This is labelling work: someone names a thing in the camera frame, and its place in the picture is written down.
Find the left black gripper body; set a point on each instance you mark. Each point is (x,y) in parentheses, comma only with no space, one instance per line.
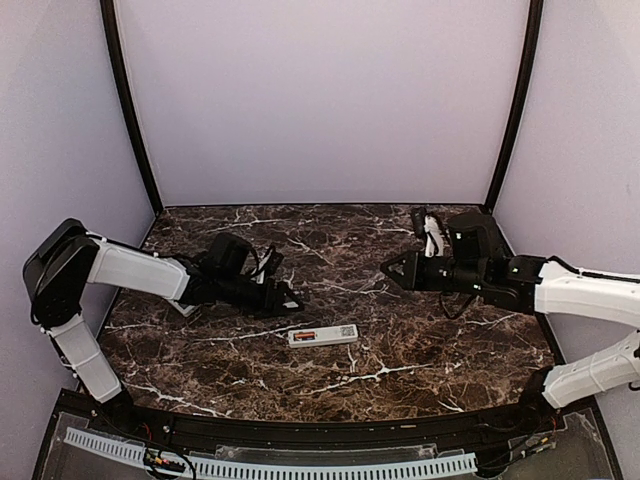
(267,306)

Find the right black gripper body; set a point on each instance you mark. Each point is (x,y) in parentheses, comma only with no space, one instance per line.
(431,280)

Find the long white remote control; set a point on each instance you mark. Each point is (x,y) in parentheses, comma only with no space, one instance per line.
(327,336)

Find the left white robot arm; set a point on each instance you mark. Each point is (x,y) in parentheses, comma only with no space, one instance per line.
(72,259)

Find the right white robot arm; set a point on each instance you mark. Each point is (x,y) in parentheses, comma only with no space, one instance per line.
(467,256)

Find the small white remote control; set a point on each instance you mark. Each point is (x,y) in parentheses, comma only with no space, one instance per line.
(184,309)

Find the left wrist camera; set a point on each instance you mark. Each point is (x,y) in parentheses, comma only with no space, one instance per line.
(267,265)

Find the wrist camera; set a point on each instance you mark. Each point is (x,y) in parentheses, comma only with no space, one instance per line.
(428,227)
(267,265)

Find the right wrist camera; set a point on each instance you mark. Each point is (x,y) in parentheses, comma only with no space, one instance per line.
(428,227)

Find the black front table rail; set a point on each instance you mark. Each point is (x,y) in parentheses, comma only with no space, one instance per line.
(491,430)

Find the white slotted cable duct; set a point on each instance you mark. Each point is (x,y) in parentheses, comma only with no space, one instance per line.
(252,463)

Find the right black frame post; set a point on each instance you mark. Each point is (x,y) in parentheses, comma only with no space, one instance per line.
(521,88)

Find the black frame post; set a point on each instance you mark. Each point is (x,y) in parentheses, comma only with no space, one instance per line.
(126,101)
(521,88)

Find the left black frame post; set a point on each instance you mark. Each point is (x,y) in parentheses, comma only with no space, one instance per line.
(126,101)

